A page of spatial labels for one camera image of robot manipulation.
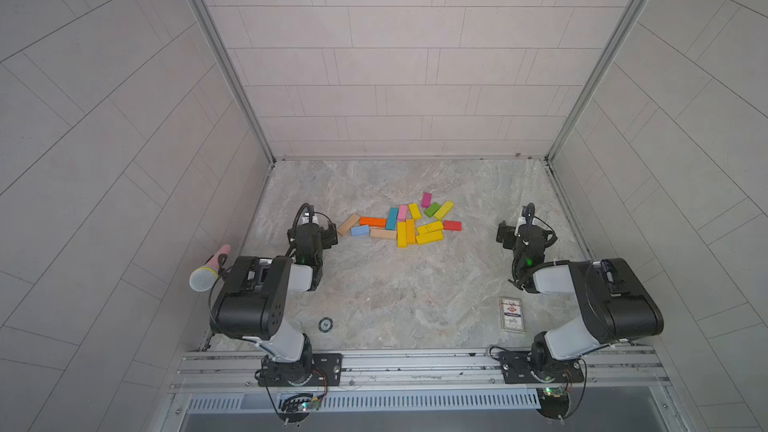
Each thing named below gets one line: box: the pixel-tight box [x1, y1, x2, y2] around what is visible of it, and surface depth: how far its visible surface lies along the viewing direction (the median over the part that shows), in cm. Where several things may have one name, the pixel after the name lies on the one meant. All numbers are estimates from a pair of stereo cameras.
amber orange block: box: [406, 218, 416, 245], surface depth 96 cm
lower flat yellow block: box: [416, 229, 444, 245], surface depth 96 cm
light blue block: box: [351, 225, 369, 237], surface depth 97 cm
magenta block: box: [421, 192, 433, 208], surface depth 107 cm
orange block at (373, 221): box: [359, 216, 387, 227], surface depth 99 cm
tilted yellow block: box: [434, 200, 455, 220], surface depth 103 cm
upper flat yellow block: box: [417, 220, 444, 235], surface depth 98 cm
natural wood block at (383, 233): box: [370, 229, 397, 239], surface depth 96 cm
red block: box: [443, 220, 463, 231], surface depth 99 cm
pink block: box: [398, 204, 408, 222], surface depth 101 cm
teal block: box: [386, 207, 399, 230], surface depth 101 cm
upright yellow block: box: [397, 221, 407, 248], surface depth 96 cm
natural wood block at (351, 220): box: [338, 213, 360, 237], surface depth 98 cm
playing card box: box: [500, 297, 524, 331], surface depth 80 cm
